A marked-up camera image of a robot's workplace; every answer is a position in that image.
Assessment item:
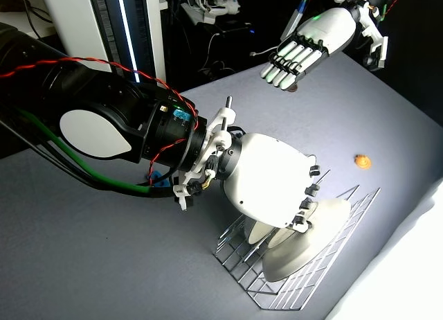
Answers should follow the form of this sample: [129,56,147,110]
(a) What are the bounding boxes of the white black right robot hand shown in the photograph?
[221,132,323,235]

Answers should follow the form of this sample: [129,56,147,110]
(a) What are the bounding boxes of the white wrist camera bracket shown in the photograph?
[172,96,243,211]
[334,0,389,71]

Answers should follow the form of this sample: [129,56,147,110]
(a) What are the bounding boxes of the thick green cable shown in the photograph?
[17,112,153,196]

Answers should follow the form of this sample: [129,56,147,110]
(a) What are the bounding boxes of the silver wire dish rack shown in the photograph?
[211,169,381,311]

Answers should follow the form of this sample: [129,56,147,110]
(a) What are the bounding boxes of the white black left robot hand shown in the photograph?
[260,7,357,91]

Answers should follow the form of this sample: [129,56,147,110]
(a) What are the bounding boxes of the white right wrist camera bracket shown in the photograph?
[172,96,243,211]

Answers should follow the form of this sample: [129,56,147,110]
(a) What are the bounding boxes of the blue block with two holes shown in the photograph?
[145,170,172,189]

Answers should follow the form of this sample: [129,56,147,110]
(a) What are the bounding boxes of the spare white robot hand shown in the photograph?
[181,0,242,25]

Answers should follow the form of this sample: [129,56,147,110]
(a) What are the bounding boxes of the red twisted wire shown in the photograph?
[0,56,200,177]

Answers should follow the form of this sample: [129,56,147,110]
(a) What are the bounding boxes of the grey cable connector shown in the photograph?
[280,8,305,42]

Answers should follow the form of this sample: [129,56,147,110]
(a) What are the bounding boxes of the orange swirl cookie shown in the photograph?
[353,154,372,170]

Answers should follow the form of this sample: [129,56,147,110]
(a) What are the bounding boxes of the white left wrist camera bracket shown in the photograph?
[334,0,389,71]

